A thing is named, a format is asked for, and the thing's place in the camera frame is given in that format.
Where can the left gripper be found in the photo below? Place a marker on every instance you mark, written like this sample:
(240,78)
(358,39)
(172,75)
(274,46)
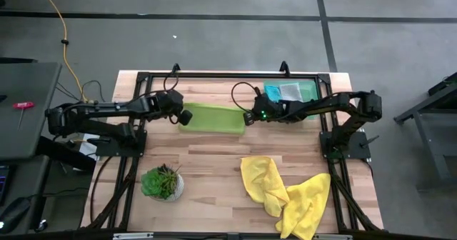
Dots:
(169,104)

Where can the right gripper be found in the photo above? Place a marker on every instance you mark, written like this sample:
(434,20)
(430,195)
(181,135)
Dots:
(269,109)

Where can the teal microfiber towel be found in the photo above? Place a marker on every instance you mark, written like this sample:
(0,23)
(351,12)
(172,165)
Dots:
(273,93)

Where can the grey microfiber towel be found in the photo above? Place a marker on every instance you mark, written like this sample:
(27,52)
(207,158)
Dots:
(291,91)

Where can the lime green microfiber towel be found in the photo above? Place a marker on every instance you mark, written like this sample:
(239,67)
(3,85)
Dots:
(214,118)

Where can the yellow microfiber towel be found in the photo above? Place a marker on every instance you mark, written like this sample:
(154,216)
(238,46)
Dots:
(262,183)
(307,204)

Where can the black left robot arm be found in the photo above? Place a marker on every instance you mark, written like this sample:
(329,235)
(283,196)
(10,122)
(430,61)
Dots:
(118,106)

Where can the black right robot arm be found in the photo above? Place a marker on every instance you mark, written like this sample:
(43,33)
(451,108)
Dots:
(321,106)

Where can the translucent green plastic tray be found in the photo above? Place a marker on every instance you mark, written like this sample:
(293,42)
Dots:
(310,90)

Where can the potted green succulent plant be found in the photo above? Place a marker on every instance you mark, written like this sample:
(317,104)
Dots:
(160,183)

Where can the white power adapter box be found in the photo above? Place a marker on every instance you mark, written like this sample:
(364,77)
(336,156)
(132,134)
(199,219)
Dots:
(87,150)

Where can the dark grey desk top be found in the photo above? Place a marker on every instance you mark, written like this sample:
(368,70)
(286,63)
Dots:
(32,133)

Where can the black desk surface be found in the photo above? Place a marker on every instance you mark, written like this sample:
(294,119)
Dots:
(25,175)

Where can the grey metal table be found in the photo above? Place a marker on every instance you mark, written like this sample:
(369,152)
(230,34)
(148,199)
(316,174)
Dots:
(432,147)

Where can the black keyboard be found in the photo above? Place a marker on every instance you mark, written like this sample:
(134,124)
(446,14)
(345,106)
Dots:
(3,183)

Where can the black computer mouse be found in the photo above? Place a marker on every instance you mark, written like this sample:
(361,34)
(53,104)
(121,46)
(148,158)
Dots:
(14,213)

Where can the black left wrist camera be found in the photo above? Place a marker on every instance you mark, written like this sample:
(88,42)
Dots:
(185,117)

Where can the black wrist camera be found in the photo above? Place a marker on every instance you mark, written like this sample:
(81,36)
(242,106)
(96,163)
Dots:
(248,119)
(185,117)

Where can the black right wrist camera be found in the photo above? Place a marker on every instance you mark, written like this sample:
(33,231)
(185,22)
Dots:
(248,119)

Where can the black aluminium table frame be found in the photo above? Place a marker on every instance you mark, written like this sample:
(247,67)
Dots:
(232,75)

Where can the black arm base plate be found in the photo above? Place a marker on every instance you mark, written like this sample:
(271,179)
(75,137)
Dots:
(110,150)
(358,149)

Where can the silver metal bracket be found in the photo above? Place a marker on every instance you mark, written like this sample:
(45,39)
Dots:
(332,237)
(132,236)

